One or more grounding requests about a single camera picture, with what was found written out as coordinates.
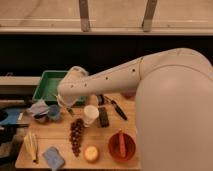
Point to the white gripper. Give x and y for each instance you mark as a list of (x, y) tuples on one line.
[(66, 101)]

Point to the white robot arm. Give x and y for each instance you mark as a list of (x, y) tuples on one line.
[(174, 106)]

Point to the green plastic tray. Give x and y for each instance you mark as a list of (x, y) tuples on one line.
[(54, 82)]

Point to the blue plastic cup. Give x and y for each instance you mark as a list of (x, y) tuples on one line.
[(54, 112)]

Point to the white plastic cup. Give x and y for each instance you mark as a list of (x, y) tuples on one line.
[(90, 114)]

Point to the bunch of red grapes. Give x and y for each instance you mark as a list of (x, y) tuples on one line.
[(76, 133)]

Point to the crumpled white blue cloth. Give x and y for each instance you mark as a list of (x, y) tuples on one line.
[(38, 111)]

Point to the black rectangular remote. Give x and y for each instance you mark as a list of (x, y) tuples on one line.
[(103, 117)]

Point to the yellow banana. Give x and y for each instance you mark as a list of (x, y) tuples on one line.
[(31, 145)]

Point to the yellow round fruit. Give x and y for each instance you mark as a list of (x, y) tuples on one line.
[(91, 154)]

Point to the blue sponge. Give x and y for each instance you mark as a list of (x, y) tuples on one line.
[(53, 158)]

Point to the blue black object at left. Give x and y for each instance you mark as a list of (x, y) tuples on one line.
[(9, 122)]

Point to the purple bowl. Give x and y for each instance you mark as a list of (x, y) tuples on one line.
[(128, 95)]

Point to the red bowl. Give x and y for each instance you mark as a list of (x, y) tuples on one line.
[(113, 147)]

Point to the orange carrot toy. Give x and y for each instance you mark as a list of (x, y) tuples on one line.
[(122, 147)]

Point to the black handled knife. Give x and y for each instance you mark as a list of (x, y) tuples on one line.
[(117, 108)]

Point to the metal window post left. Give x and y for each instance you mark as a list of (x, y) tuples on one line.
[(84, 15)]

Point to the metal window post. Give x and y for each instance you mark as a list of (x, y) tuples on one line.
[(149, 14), (84, 15)]

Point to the metal window post right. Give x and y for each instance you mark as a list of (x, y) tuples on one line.
[(149, 14)]

